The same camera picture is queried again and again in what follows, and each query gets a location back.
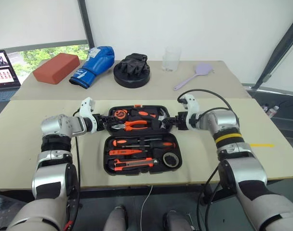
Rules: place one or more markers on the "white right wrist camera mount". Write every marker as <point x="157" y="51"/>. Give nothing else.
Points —
<point x="192" y="103"/>

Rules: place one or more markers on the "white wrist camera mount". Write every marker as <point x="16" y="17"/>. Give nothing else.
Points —
<point x="85" y="108"/>
<point x="192" y="103"/>

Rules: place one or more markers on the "orange voltage tester pen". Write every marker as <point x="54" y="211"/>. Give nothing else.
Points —
<point x="122" y="152"/>

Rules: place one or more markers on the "black electrical tape roll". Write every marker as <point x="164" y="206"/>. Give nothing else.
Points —
<point x="166" y="161"/>

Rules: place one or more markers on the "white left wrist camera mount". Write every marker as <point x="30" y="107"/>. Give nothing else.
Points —
<point x="85" y="108"/>

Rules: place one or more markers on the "red brick block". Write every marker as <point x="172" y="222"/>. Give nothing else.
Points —
<point x="55" y="68"/>

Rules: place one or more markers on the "black diagonal metal beam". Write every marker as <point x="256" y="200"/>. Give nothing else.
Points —
<point x="276" y="53"/>

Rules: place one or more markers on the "black fabric glove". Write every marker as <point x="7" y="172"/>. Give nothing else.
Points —
<point x="134" y="64"/>

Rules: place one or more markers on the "clear plastic beaker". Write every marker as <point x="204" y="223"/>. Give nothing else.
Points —
<point x="171" y="60"/>

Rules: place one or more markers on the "open laptop computer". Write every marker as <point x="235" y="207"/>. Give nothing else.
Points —
<point x="3" y="69"/>

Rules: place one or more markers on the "yellow tape strip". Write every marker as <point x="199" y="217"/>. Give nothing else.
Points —
<point x="262" y="145"/>

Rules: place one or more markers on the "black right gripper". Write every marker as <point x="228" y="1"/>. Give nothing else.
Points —
<point x="182" y="121"/>

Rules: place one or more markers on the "dark window frame post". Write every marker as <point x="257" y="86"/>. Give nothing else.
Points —
<point x="86" y="24"/>

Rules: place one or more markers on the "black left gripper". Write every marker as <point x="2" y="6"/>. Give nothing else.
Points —
<point x="100" y="122"/>

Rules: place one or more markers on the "orange black utility knife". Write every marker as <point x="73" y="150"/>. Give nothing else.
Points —
<point x="132" y="164"/>

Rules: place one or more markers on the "black tool case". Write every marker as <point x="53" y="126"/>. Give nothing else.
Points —
<point x="112" y="169"/>

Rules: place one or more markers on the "black metal table frame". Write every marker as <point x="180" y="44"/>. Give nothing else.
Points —
<point x="112" y="191"/>

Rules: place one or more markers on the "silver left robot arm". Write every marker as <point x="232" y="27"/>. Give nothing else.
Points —
<point x="55" y="173"/>

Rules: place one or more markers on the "black round disc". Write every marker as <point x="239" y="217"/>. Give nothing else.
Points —
<point x="132" y="81"/>

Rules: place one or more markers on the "blue boxing glove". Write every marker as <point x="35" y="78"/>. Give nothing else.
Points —
<point x="96" y="63"/>

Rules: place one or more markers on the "orange black tape measure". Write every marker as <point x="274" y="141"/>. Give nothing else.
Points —
<point x="120" y="114"/>

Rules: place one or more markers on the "dark grey rounded shape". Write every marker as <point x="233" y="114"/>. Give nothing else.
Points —
<point x="176" y="221"/>
<point x="116" y="219"/>

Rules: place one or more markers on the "orange black screwdriver thin shaft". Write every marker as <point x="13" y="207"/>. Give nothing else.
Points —
<point x="121" y="142"/>

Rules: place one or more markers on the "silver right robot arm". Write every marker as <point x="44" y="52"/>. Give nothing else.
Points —
<point x="245" y="168"/>

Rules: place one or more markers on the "clear plastic bottle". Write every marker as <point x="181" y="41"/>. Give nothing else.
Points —
<point x="266" y="108"/>
<point x="274" y="111"/>

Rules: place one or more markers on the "purple silicone spatula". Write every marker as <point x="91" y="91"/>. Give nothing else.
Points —
<point x="203" y="69"/>

